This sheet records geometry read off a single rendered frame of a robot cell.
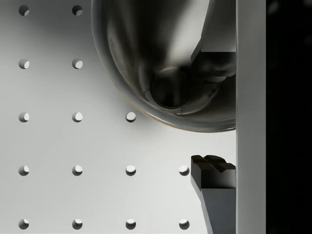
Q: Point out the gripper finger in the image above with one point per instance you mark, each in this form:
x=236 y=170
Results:
x=219 y=36
x=214 y=178

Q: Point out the yellow mug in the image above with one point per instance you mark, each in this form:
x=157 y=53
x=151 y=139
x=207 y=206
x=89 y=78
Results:
x=136 y=56

